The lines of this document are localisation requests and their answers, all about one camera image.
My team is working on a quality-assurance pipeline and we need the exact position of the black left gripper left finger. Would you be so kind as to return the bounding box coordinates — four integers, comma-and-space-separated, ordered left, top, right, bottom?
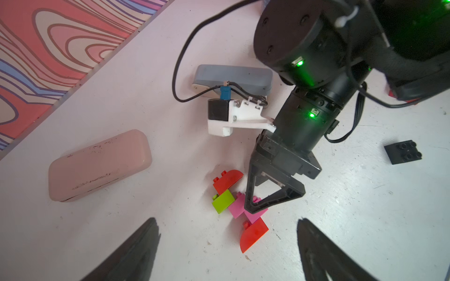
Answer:
83, 217, 161, 281

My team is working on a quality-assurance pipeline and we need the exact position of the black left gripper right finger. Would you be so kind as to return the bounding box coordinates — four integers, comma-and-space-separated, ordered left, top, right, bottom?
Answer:
297, 218, 376, 281

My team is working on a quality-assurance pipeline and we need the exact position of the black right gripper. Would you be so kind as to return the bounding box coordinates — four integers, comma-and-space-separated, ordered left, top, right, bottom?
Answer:
244, 89, 343, 214

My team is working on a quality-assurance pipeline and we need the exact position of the green lego brick front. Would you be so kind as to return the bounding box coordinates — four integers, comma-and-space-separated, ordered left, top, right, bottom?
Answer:
212, 190, 235, 214

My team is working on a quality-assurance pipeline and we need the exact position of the red curved lego brick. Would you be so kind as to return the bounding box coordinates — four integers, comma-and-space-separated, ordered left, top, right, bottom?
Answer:
213, 170, 243, 196
240, 218, 269, 253

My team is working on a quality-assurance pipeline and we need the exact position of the black lego brick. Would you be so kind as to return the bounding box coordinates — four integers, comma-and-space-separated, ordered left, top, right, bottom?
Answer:
384, 140, 423, 165

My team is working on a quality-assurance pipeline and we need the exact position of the pink lego brick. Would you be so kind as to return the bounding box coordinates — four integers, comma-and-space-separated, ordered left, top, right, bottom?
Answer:
228, 192, 246, 219
244, 196, 268, 224

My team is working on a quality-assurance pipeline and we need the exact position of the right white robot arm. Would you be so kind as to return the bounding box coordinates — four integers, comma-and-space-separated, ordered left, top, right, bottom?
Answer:
244, 1, 450, 214

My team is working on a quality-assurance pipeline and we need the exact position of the blue and cream stapler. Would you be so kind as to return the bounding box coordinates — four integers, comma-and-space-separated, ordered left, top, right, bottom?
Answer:
191, 64, 273, 97

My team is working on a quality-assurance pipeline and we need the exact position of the pink glasses case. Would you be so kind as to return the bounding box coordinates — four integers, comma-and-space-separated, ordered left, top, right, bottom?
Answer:
48, 129, 152, 202

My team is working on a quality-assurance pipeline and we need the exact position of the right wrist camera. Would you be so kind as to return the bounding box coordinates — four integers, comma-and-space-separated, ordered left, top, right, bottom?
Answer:
207, 81, 276, 137

